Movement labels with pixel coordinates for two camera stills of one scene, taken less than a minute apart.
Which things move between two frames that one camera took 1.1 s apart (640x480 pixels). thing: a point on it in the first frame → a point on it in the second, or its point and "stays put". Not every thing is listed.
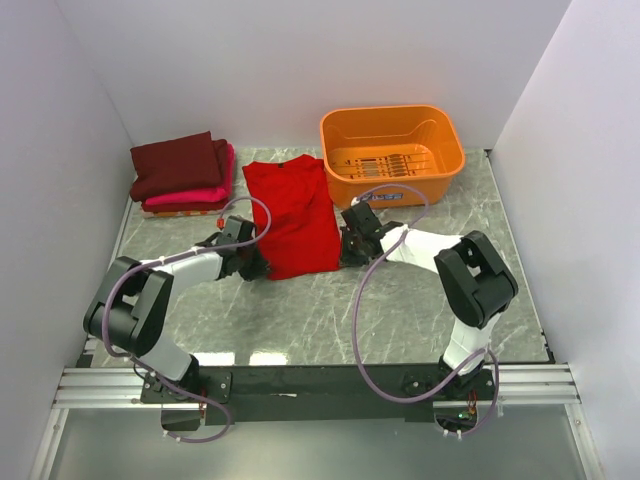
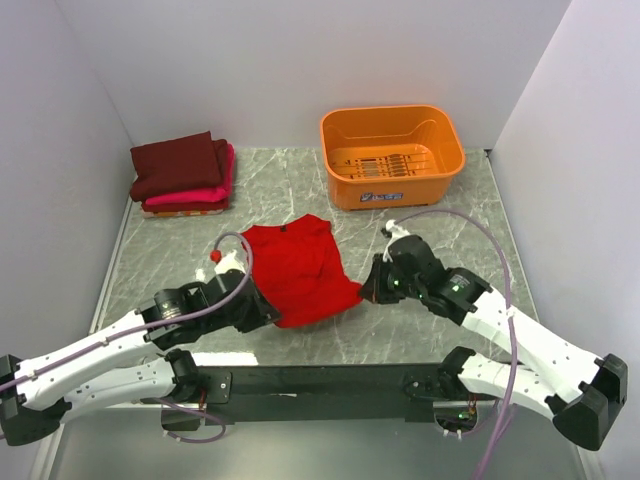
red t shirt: (304, 236) → (298, 269)
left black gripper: (260, 268) → (263, 312)
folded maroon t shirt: (178, 166) stays put
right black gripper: (346, 258) → (374, 288)
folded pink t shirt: (209, 196) stays put
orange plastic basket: (390, 156) stays put
